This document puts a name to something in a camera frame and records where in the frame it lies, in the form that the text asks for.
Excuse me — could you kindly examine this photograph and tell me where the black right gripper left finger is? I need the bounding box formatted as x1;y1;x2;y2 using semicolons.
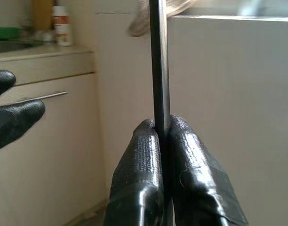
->
103;118;165;226

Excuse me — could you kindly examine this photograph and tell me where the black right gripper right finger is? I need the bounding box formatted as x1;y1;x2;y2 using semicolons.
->
166;113;250;226

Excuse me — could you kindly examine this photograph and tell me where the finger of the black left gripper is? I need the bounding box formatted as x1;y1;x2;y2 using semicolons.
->
0;99;46;153
0;70;17;100

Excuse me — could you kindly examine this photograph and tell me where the beige kitchen cabinet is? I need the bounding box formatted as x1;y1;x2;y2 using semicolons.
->
0;72;108;226

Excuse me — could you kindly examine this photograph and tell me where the stainless steel double sink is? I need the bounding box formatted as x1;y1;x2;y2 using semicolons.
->
0;39;35;54

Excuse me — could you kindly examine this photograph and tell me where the green plastic bowl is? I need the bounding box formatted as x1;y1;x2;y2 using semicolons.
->
0;26;22;40

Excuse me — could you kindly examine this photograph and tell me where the beige countertop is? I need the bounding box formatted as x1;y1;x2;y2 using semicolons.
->
0;44;96;87

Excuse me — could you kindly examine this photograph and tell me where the grey metal scrubber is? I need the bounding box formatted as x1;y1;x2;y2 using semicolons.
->
33;30;53;44

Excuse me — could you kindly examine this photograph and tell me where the brown wooden cutting board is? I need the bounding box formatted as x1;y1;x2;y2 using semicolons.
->
32;0;53;32

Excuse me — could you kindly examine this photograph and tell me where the white bottle orange label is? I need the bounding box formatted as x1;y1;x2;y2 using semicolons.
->
51;5;73;47

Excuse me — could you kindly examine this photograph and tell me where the brown checked towel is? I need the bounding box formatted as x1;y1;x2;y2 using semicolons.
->
127;0;191;38

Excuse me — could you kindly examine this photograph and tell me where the steel cabinet handle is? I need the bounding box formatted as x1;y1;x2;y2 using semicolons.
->
16;91;70;104

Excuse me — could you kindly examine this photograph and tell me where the white window frame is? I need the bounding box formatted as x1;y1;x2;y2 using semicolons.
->
168;0;288;22

